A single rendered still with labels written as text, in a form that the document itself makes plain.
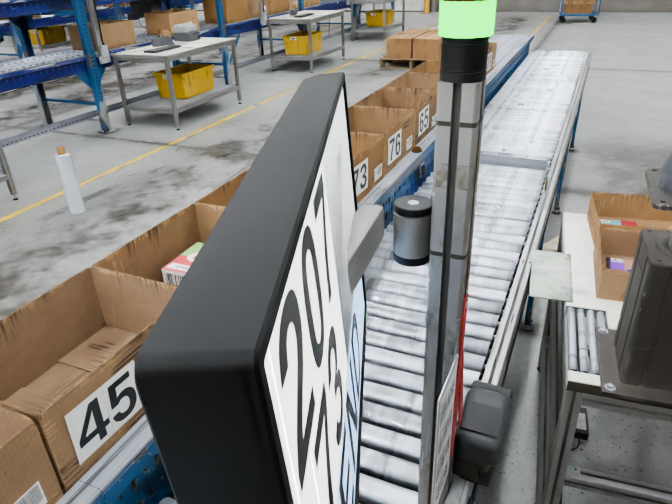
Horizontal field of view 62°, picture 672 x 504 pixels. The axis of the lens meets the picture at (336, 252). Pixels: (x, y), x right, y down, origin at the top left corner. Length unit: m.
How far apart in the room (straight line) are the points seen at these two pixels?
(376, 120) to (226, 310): 2.40
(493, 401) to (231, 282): 0.67
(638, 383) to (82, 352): 1.26
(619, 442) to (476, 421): 1.67
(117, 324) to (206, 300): 1.23
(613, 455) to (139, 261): 1.79
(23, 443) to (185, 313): 0.80
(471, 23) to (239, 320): 0.40
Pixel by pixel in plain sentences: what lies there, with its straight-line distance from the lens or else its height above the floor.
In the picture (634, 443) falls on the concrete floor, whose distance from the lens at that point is 2.49.
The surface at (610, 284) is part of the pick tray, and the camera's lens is 1.78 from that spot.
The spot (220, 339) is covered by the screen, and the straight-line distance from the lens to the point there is 0.20.
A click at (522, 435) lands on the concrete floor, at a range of 2.38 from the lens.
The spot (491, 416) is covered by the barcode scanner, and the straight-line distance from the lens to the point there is 0.84.
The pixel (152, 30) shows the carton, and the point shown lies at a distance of 8.04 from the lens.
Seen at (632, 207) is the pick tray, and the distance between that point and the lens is 2.32.
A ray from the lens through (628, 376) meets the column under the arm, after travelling 1.47.
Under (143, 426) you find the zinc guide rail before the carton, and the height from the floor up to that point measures 0.89.
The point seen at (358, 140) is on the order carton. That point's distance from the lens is 2.20.
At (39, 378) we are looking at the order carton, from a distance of 1.38.
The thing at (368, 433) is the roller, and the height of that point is 0.75.
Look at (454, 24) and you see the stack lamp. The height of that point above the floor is 1.60.
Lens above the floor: 1.66
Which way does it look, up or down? 28 degrees down
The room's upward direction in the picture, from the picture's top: 2 degrees counter-clockwise
